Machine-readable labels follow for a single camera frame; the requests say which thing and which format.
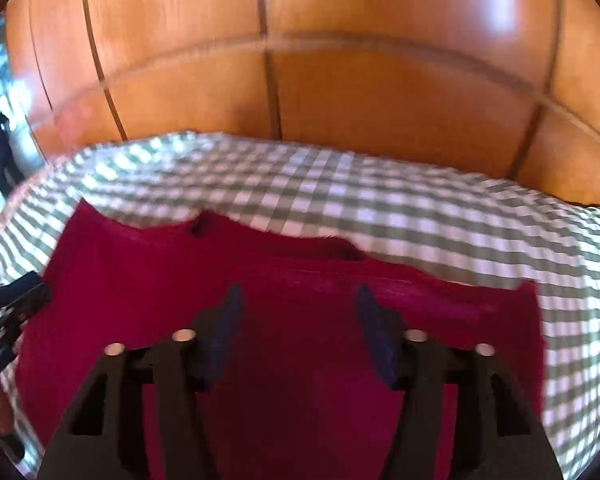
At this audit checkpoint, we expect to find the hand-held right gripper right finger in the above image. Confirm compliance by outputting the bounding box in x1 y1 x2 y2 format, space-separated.
356 284 563 480

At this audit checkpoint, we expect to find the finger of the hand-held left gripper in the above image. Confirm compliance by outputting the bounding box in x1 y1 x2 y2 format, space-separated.
0 324 25 377
0 271 52 322

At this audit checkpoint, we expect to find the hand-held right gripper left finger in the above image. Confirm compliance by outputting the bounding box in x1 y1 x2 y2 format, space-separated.
37 284 244 480

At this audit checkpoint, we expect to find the dark red knit garment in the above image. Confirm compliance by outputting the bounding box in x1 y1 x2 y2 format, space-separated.
15 197 548 480

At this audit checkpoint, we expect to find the green white checked blanket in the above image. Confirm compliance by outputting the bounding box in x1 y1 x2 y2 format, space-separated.
0 130 600 480

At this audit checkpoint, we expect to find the glass door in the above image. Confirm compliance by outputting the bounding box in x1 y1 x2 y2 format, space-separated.
0 20 48 211

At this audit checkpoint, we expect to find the wooden wardrobe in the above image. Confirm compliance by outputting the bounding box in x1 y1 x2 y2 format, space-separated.
5 0 600 211

